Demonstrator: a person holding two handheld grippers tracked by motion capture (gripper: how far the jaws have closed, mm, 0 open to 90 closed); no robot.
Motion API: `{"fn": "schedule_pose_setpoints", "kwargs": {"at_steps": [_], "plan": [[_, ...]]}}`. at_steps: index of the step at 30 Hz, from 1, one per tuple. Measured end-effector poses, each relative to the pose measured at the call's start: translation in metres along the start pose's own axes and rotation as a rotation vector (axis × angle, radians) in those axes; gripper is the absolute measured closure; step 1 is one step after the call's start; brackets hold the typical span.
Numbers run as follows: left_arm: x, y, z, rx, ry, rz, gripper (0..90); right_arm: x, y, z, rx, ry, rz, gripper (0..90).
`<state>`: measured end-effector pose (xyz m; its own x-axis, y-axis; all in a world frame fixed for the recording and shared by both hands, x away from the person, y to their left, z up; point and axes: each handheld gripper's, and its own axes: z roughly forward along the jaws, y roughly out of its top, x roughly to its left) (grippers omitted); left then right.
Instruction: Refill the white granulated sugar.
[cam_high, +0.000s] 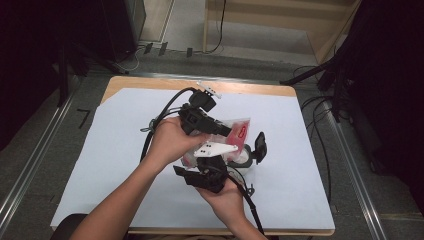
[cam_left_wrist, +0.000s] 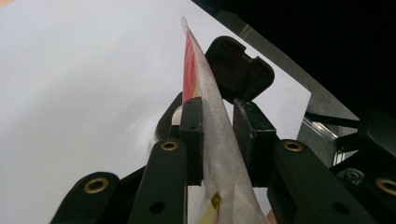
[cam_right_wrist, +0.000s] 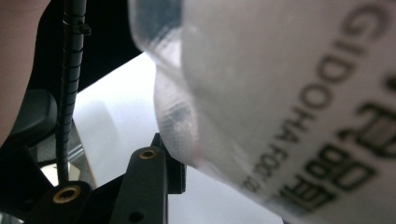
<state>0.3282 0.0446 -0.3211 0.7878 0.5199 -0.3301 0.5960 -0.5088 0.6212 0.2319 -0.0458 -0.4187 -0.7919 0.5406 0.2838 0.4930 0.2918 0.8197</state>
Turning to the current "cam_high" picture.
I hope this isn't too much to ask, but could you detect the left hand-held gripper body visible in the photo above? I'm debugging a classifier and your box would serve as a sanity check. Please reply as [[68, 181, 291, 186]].
[[177, 80, 223, 137]]

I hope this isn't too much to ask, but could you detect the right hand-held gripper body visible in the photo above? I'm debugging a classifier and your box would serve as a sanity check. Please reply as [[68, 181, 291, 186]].
[[184, 141, 240, 195]]

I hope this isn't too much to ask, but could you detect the white plastic bag red label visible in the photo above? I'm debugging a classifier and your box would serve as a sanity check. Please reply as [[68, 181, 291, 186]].
[[181, 117, 252, 168]]

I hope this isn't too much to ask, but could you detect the clear jar with black lid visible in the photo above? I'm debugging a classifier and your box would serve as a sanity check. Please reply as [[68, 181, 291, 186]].
[[226, 131, 268, 177]]

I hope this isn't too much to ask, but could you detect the person's right hand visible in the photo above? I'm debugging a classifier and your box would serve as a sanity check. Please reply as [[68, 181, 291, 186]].
[[194, 179, 251, 228]]

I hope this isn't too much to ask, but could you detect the person's left hand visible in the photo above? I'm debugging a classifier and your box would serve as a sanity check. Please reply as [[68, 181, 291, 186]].
[[146, 115, 208, 168]]

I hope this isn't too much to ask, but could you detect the white table sheet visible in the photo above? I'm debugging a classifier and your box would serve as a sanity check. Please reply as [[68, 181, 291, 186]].
[[49, 87, 336, 231]]

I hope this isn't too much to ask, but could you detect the black tripod stand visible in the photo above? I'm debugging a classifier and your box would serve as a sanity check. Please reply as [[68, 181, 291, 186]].
[[279, 49, 354, 121]]

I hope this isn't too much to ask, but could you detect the black cabinet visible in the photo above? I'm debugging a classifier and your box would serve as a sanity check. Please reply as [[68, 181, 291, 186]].
[[99, 0, 148, 63]]

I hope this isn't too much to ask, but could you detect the black curtain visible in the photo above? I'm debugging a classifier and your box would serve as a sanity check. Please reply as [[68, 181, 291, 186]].
[[333, 0, 424, 214], [0, 0, 104, 151]]

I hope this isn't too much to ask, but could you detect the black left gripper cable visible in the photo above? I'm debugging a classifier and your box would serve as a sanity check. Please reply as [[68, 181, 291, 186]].
[[139, 86, 198, 163]]

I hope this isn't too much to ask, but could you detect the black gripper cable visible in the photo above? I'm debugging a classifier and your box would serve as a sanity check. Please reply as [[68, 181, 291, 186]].
[[226, 164, 266, 236], [139, 86, 198, 163]]

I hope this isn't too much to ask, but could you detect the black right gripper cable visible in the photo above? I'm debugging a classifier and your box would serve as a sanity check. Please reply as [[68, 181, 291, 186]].
[[226, 164, 266, 236]]

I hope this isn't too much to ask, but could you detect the hanging black cable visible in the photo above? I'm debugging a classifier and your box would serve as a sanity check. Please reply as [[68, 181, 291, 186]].
[[199, 0, 228, 55]]

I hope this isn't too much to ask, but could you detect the black floor cable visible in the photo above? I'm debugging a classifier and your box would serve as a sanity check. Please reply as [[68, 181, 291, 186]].
[[299, 94, 334, 204]]

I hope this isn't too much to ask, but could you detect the metal floor rail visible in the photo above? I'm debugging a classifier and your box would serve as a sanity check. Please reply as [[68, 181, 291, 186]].
[[0, 74, 81, 228], [324, 96, 389, 240]]

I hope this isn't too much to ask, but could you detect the wooden frame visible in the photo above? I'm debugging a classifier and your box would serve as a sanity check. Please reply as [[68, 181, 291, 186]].
[[202, 0, 363, 65]]

